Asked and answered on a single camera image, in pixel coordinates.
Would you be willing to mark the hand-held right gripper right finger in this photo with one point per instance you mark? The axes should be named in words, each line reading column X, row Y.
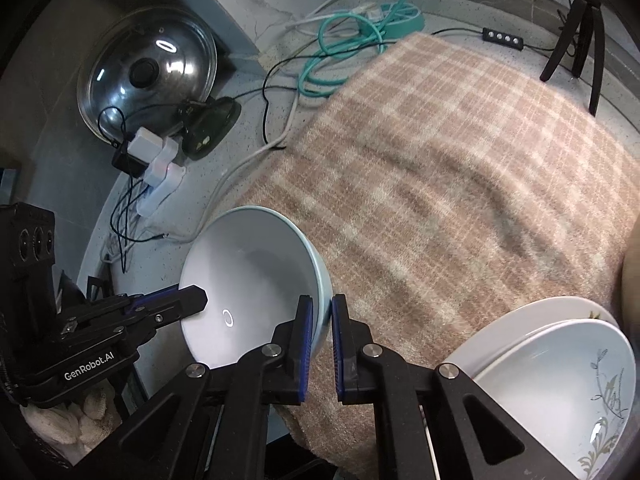
column 341, row 355

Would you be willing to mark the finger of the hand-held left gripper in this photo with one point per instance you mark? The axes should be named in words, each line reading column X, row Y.
column 185, row 300

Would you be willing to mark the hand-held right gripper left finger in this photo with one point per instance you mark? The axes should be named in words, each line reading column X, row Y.
column 305, row 355

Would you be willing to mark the pale blue bowl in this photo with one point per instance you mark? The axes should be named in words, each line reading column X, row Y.
column 250, row 270

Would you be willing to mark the white plate grey leaf print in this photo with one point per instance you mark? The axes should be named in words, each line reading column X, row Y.
column 545, row 400

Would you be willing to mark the person's left hand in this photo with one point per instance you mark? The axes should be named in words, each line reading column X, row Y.
column 75, row 425

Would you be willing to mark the white power strip with plugs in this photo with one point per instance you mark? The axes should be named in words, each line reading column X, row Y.
column 162, row 182

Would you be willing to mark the black adapter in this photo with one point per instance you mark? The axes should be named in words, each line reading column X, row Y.
column 125, row 162

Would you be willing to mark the white plug adapter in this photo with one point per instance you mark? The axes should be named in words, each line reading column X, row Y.
column 150, row 142

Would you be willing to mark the dark round stand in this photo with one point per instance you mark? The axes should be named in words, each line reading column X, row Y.
column 210, row 125

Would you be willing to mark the plaid cloth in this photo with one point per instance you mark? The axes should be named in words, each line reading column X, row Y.
column 450, row 185

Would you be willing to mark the glass pot lid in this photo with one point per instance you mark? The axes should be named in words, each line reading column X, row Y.
column 150, row 40

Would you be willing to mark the black inline remote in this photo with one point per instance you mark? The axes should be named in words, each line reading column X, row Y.
column 502, row 38

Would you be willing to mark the black tripod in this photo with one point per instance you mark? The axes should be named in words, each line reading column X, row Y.
column 582, row 5

